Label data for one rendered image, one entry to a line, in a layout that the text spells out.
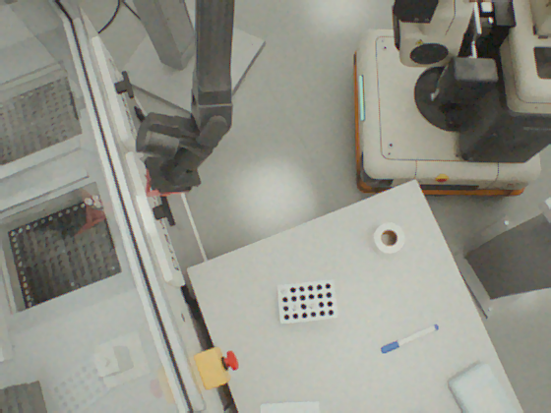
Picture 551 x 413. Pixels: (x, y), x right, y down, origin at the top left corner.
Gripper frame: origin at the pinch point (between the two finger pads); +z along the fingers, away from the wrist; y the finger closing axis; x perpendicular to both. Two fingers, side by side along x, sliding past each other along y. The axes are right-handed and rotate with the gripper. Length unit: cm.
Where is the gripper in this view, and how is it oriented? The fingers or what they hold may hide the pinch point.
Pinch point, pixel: (155, 192)
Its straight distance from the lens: 99.7
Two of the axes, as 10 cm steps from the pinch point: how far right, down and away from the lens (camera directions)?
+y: -7.5, 0.9, -6.6
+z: -5.8, 4.1, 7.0
